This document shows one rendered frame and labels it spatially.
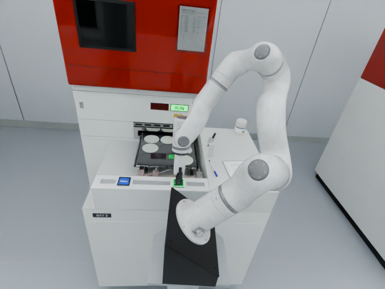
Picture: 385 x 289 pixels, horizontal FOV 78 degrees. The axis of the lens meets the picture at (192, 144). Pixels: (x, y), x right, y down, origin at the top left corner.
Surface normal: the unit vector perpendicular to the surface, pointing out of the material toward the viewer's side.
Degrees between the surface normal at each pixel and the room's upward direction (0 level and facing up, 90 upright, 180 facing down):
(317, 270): 0
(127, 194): 90
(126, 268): 90
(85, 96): 90
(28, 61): 90
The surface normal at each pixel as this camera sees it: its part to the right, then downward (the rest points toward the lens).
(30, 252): 0.10, -0.83
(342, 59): 0.07, 0.55
